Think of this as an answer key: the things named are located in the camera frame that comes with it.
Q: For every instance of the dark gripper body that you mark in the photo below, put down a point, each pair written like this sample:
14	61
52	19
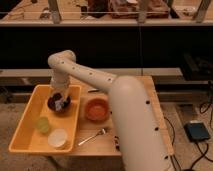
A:
58	96

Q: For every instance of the small pale towel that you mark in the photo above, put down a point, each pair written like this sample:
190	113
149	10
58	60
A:
59	106

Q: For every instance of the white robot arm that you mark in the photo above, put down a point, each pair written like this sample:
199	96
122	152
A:
140	138

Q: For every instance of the dark purple bowl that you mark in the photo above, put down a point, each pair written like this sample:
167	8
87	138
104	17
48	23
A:
51	104

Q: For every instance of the red bowl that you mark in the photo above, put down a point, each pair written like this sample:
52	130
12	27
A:
97	110

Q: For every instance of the green translucent cup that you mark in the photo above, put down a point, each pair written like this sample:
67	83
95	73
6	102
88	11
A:
42	125

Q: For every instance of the yellow plastic bin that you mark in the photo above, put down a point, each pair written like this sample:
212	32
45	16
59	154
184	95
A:
27	139

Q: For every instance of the white cup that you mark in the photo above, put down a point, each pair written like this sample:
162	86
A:
58	138

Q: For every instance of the black foot pedal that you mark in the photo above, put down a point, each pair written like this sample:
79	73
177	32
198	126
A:
196	132

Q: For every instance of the white handled utensil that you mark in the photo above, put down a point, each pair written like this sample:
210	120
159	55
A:
93	90

